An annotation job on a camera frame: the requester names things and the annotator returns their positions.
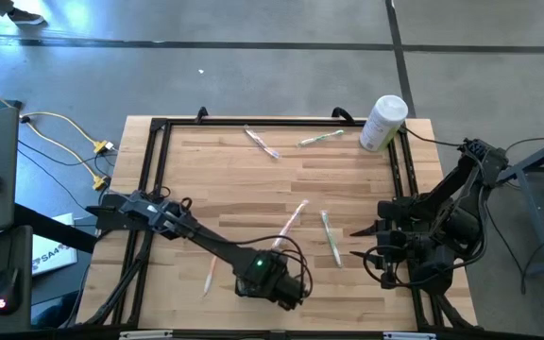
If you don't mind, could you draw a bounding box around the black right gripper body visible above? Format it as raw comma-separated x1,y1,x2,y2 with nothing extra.
378,200,417,290

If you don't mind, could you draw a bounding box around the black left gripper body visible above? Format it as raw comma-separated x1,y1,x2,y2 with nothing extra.
266,271,310,312

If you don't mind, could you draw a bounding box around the green wrapped toothbrush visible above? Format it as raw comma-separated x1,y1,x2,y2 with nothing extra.
319,210,345,269
297,128,347,147

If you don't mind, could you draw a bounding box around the red wrapped toothbrush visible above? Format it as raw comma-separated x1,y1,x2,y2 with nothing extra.
270,197,311,251

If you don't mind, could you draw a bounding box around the orange wrapped toothbrush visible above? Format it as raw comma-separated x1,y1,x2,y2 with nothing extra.
202,256,219,298

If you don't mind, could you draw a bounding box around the white wipes canister green label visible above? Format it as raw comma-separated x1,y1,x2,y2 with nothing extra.
359,93,410,153

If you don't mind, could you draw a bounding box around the pink purple wrapped toothbrush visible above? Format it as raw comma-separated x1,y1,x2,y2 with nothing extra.
243,124,281,161

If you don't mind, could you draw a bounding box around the white printed box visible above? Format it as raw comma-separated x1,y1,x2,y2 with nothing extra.
30,212,78,277

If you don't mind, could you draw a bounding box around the black computer mouse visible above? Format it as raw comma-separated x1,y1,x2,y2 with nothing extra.
0,266,22,316

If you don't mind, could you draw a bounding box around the person's shoe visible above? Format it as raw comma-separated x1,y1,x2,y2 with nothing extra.
7,5,47,26

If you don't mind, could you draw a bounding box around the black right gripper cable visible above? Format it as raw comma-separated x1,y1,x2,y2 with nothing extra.
363,245,443,289

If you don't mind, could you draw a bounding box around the black wire organizer rack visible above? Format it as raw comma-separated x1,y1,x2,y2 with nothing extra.
234,276,292,302

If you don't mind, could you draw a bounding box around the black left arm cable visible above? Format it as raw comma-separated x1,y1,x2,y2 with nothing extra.
224,234,314,297

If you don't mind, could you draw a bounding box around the silver frame bracket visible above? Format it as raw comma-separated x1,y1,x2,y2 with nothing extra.
383,331,437,340
119,330,174,340

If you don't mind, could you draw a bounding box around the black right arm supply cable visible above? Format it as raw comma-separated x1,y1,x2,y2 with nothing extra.
401,125,465,148

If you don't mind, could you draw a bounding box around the black aluminium frame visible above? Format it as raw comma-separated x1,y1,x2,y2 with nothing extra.
76,106,479,340

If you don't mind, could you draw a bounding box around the yellow cable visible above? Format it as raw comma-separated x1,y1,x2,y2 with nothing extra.
0,77,112,153
25,121,109,191

